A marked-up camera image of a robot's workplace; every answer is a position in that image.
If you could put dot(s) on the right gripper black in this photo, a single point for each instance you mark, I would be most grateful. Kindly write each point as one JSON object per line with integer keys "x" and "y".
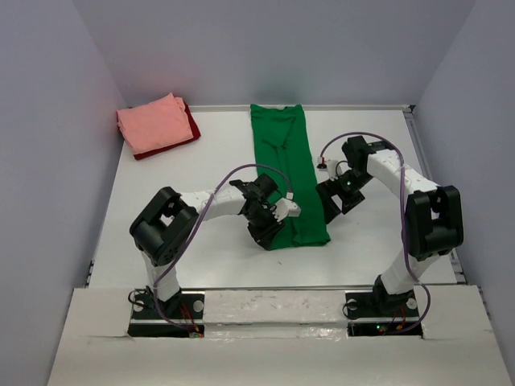
{"x": 327, "y": 189}

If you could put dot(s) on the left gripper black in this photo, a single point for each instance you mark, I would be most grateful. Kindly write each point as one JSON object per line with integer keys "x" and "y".
{"x": 265, "y": 236}

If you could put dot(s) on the green t shirt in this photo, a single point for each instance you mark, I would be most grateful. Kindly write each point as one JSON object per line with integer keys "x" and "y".
{"x": 280, "y": 140}

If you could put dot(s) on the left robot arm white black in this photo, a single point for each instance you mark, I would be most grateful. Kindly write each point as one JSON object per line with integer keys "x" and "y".
{"x": 167, "y": 224}

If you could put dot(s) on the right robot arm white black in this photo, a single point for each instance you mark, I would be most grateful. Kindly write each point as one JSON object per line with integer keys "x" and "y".
{"x": 430, "y": 214}

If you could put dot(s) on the white cardboard front cover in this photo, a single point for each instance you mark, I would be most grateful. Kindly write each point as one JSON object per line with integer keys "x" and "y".
{"x": 278, "y": 337}

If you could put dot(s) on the dark red folded t shirt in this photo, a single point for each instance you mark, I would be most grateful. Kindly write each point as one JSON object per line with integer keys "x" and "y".
{"x": 195, "y": 136}

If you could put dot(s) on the pink folded t shirt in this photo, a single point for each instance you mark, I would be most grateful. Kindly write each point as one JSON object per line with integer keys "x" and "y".
{"x": 155, "y": 126}

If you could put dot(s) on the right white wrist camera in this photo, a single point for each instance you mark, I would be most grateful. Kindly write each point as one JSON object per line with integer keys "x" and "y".
{"x": 331, "y": 167}

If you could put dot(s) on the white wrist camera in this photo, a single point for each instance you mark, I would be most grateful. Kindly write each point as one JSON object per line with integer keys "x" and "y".
{"x": 286, "y": 207}
{"x": 331, "y": 167}

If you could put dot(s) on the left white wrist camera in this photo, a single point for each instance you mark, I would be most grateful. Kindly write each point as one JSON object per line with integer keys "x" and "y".
{"x": 286, "y": 207}

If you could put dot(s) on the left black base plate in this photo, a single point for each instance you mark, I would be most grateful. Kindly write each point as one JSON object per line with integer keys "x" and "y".
{"x": 181, "y": 317}

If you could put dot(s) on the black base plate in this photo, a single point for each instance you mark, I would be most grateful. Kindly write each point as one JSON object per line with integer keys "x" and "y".
{"x": 366, "y": 319}
{"x": 181, "y": 317}

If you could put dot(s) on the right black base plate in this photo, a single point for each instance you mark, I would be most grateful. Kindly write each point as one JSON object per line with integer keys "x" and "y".
{"x": 366, "y": 319}

